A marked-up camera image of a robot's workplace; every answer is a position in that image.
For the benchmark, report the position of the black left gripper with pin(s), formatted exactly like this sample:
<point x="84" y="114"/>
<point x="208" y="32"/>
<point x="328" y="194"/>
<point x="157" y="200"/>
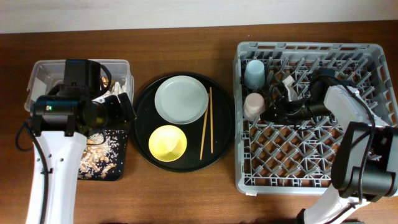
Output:
<point x="119" y="116"/>

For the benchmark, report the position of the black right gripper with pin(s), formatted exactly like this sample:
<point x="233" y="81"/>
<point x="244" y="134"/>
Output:
<point x="283" y="113"/>

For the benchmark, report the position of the pink cup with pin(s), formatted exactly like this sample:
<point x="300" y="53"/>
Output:
<point x="253" y="106"/>

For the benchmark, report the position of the white tissue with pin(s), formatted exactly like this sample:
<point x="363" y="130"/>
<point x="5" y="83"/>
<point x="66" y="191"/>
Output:
<point x="116" y="89"/>

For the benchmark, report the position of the light blue cup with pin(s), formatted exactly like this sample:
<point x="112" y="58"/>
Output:
<point x="254" y="74"/>

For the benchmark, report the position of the wooden chopstick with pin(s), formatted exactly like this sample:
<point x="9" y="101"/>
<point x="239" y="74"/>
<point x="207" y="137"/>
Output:
<point x="204" y="129"/>
<point x="211" y="119"/>

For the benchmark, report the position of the food scraps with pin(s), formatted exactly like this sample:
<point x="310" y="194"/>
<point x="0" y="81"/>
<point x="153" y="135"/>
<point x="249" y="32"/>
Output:
<point x="99" y="155"/>

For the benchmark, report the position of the grey round plate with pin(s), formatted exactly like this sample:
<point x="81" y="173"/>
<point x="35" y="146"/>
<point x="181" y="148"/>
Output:
<point x="181" y="99"/>

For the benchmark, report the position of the yellow bowl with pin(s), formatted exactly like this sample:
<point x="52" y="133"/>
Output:
<point x="167" y="143"/>

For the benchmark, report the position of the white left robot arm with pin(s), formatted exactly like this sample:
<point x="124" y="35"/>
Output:
<point x="64" y="154"/>

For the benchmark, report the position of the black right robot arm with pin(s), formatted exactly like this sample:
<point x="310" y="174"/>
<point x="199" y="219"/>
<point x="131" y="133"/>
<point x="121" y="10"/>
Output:
<point x="364" y="169"/>

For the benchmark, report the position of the grey plastic dishwasher rack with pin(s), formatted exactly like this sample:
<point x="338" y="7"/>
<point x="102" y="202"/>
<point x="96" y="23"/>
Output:
<point x="295" y="159"/>

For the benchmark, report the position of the clear plastic waste bin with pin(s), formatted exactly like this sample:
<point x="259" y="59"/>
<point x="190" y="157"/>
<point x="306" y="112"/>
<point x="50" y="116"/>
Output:
<point x="48" y="73"/>

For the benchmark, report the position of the gold foil wrapper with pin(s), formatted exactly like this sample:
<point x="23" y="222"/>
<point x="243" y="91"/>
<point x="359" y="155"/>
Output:
<point x="104" y="83"/>

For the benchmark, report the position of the black rectangular tray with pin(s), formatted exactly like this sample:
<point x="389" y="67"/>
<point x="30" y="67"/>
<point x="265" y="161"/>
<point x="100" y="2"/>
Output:
<point x="119" y="155"/>

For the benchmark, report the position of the black round tray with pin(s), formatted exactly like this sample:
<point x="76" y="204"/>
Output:
<point x="148" y="120"/>

